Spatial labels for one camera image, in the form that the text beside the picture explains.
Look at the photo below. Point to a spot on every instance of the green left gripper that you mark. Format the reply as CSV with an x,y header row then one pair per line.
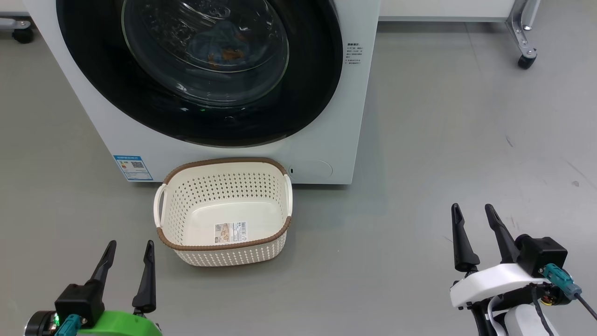
x,y
121,324

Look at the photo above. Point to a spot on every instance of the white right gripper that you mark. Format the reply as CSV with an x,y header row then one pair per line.
x,y
494,282

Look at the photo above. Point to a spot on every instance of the glass washing machine door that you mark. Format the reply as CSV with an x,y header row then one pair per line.
x,y
93,70

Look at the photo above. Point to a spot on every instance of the blue pyjama top with writing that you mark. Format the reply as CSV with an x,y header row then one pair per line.
x,y
221,42

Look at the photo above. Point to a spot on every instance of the white front-load washing machine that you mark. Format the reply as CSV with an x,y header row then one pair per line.
x,y
326,130

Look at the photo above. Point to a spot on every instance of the white perforated basket brown rim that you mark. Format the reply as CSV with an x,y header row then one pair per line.
x,y
224,254

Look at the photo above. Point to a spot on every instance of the blue energy label sticker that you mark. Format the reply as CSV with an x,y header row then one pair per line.
x,y
133,168

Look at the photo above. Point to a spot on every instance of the barcode label in basket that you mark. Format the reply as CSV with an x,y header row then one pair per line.
x,y
231,232

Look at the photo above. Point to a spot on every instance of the left cart leg with caster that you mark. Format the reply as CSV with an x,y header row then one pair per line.
x,y
21,35

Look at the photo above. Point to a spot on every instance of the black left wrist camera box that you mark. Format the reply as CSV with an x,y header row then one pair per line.
x,y
79,298

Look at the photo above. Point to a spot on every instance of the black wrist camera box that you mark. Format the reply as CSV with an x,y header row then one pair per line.
x,y
79,298
543,254

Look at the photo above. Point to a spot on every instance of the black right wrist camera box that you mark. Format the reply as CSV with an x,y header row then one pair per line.
x,y
543,254

